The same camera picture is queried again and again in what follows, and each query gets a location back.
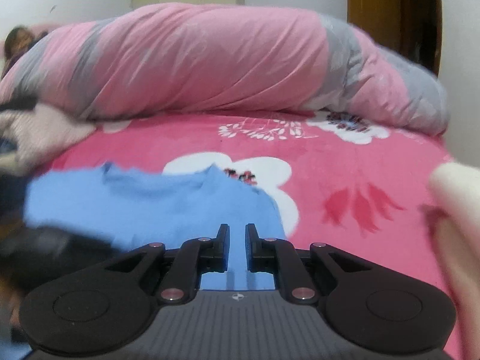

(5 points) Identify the wooden door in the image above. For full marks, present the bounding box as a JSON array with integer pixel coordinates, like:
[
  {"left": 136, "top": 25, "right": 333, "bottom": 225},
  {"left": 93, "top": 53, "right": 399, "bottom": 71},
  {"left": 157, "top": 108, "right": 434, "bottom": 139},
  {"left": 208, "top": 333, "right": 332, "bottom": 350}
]
[{"left": 346, "top": 0, "right": 444, "bottom": 80}]

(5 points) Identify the checked knit sweater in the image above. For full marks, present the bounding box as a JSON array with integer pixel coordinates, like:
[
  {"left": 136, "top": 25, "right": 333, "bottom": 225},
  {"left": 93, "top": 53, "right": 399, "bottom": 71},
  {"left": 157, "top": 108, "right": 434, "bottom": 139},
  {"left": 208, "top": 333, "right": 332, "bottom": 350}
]
[{"left": 0, "top": 104, "right": 97, "bottom": 176}]

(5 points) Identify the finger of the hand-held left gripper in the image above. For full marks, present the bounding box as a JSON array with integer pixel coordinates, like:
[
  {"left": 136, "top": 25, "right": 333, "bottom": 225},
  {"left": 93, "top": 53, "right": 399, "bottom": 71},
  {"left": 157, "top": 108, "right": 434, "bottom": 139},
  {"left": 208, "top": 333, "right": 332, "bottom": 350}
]
[{"left": 32, "top": 225, "right": 115, "bottom": 271}]

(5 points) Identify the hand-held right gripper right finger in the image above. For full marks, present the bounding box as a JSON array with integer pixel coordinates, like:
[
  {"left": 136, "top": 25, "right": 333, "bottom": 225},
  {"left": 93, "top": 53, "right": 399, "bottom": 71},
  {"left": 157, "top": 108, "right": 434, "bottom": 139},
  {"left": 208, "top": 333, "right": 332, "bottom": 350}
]
[{"left": 245, "top": 224, "right": 373, "bottom": 304}]

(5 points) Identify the pink grey duvet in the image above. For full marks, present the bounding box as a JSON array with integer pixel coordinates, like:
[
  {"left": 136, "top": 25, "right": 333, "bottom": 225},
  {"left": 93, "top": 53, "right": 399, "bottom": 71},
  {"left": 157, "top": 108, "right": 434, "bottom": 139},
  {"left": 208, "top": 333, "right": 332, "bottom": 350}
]
[{"left": 0, "top": 2, "right": 449, "bottom": 136}]

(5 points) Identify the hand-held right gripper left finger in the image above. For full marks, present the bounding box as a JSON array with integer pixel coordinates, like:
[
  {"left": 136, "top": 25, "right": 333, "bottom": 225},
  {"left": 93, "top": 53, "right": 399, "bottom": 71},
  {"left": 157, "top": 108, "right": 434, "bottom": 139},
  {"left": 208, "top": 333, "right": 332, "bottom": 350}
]
[{"left": 105, "top": 224, "right": 230, "bottom": 304}]

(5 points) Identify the blue t-shirt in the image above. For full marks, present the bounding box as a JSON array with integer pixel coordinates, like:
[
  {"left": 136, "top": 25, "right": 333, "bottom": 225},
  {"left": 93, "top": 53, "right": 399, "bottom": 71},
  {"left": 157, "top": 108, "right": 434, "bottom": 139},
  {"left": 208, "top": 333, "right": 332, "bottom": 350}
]
[{"left": 24, "top": 162, "right": 286, "bottom": 292}]

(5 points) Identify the folded peach cloth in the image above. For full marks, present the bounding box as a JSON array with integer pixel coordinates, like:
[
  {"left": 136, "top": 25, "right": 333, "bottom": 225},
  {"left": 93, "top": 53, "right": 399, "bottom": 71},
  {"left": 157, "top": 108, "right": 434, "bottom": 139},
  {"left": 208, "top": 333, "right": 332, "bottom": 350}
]
[{"left": 431, "top": 210, "right": 480, "bottom": 301}]

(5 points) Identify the pink floral blanket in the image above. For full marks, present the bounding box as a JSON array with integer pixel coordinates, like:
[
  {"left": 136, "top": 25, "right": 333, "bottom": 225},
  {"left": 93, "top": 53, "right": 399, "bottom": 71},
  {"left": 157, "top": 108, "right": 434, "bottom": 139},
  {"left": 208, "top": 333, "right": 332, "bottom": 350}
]
[{"left": 0, "top": 114, "right": 480, "bottom": 360}]

